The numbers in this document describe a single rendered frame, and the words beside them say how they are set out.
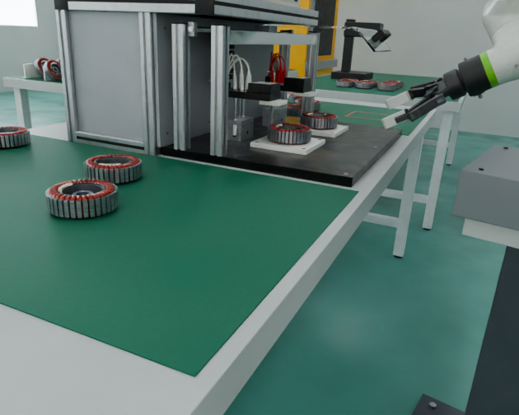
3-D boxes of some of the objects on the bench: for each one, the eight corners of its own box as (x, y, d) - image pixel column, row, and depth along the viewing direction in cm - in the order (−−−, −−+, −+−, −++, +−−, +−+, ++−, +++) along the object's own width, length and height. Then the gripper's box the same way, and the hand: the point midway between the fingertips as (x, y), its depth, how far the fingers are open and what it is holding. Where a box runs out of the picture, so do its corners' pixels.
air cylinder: (286, 123, 149) (287, 106, 147) (277, 128, 143) (278, 109, 141) (271, 122, 151) (272, 104, 149) (261, 125, 145) (262, 108, 143)
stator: (341, 126, 144) (342, 114, 142) (330, 132, 134) (332, 118, 133) (306, 122, 148) (307, 109, 147) (294, 127, 138) (295, 114, 137)
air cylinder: (253, 137, 128) (254, 117, 127) (240, 142, 122) (241, 120, 120) (236, 134, 130) (237, 114, 129) (223, 139, 124) (224, 118, 122)
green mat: (358, 192, 94) (358, 191, 94) (194, 377, 41) (194, 375, 41) (24, 133, 129) (24, 132, 129) (-290, 193, 77) (-290, 193, 77)
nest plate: (324, 143, 124) (325, 139, 124) (306, 155, 111) (306, 150, 111) (273, 137, 130) (273, 132, 130) (250, 146, 117) (250, 142, 117)
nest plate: (348, 129, 145) (348, 125, 145) (334, 137, 132) (334, 133, 132) (302, 123, 151) (303, 120, 150) (285, 131, 138) (286, 127, 137)
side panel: (161, 154, 115) (157, 13, 104) (154, 156, 113) (149, 12, 101) (76, 139, 126) (64, 10, 115) (67, 141, 123) (54, 9, 112)
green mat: (428, 112, 204) (429, 112, 204) (409, 135, 152) (409, 135, 152) (238, 93, 240) (238, 92, 240) (168, 106, 188) (168, 105, 188)
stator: (94, 169, 100) (92, 151, 98) (147, 170, 100) (146, 153, 99) (77, 184, 89) (75, 165, 88) (136, 186, 90) (135, 167, 89)
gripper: (470, 112, 113) (387, 145, 124) (465, 77, 133) (393, 109, 144) (460, 85, 110) (375, 121, 121) (455, 53, 130) (382, 87, 141)
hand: (388, 113), depth 132 cm, fingers open, 13 cm apart
